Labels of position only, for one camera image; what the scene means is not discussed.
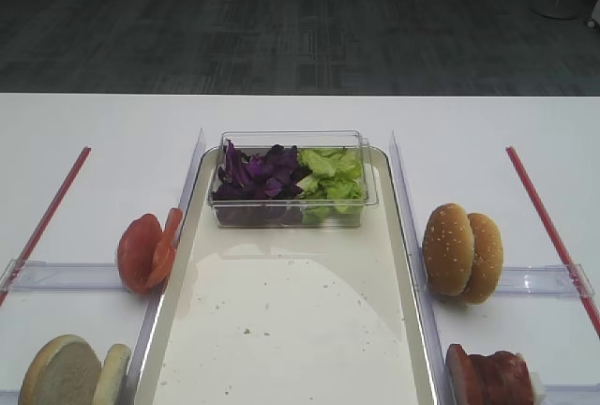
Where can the tomato slice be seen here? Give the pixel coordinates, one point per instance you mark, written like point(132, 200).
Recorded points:
point(135, 252)
point(164, 254)

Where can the purple cabbage leaves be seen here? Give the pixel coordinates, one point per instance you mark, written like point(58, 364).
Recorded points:
point(254, 182)

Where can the small bun bottom slice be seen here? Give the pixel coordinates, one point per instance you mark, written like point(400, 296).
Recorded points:
point(112, 375)

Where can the red rail strip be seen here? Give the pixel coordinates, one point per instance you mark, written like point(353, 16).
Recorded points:
point(47, 217)
point(553, 231)

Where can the white caster wheel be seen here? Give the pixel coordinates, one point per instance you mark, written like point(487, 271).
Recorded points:
point(591, 23)

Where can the clear plastic salad container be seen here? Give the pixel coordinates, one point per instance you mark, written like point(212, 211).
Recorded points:
point(259, 142)

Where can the right upper clear pusher track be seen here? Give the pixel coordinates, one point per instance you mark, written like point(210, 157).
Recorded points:
point(561, 281)

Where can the rear tomato slice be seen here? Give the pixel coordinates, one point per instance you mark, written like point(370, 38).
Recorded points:
point(164, 254)

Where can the clear pusher track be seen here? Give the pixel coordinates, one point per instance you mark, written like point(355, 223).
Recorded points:
point(26, 276)
point(563, 394)
point(561, 281)

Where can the left red rail strip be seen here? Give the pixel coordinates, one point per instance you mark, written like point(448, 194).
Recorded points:
point(47, 217)

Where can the right red rail strip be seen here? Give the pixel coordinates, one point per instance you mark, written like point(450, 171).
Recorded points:
point(553, 231)

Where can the right lower clear pusher track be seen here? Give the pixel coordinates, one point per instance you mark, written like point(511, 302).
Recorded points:
point(563, 394)

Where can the front sesame bun top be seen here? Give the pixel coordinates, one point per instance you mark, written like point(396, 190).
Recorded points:
point(448, 249)

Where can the green lettuce leaves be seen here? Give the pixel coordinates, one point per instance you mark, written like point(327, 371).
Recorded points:
point(337, 177)

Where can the large bun bottom slice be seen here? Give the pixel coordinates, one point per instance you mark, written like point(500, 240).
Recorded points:
point(64, 371)

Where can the left upper clear pusher track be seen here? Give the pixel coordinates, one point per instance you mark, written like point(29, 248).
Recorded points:
point(26, 276)

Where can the rear sesame bun top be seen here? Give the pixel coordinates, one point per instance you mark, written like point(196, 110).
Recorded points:
point(487, 264)

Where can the sesame bun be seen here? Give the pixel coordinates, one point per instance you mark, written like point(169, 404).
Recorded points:
point(487, 264)
point(448, 249)

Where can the rear red meat patties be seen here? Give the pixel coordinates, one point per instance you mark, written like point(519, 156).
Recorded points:
point(503, 378)

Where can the white metal tray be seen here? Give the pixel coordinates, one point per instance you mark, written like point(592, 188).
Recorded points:
point(288, 316)

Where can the front tomato slice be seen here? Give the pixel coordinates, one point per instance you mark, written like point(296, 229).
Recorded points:
point(135, 252)

